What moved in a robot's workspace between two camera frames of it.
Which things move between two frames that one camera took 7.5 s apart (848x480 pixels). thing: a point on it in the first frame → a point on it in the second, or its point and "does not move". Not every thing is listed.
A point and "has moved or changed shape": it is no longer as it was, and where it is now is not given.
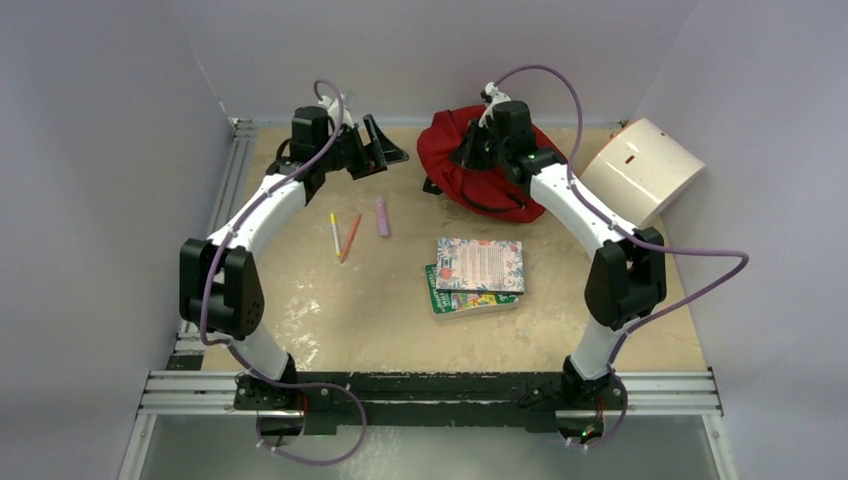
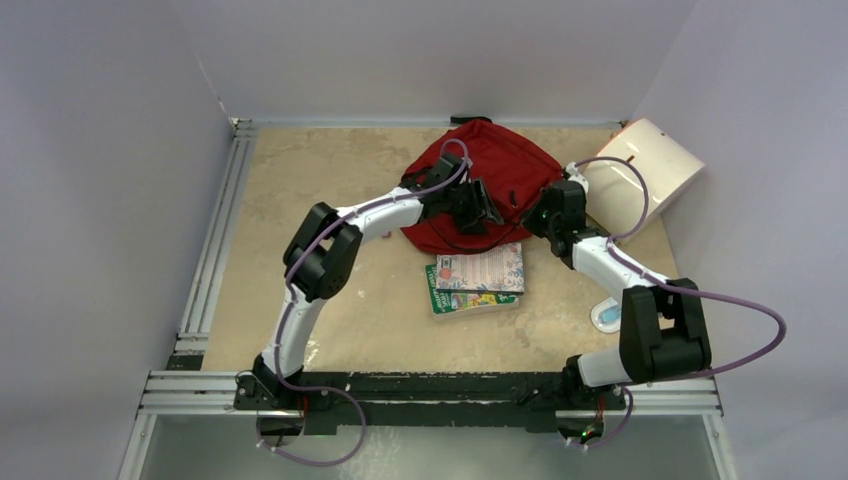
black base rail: x=328 y=399 does not move
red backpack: x=485 y=192 has moved or changed shape
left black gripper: x=372 y=157 → x=480 y=211
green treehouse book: x=447 y=304 does not move
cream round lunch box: x=642 y=170 does not move
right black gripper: x=465 y=155 → x=530 y=221
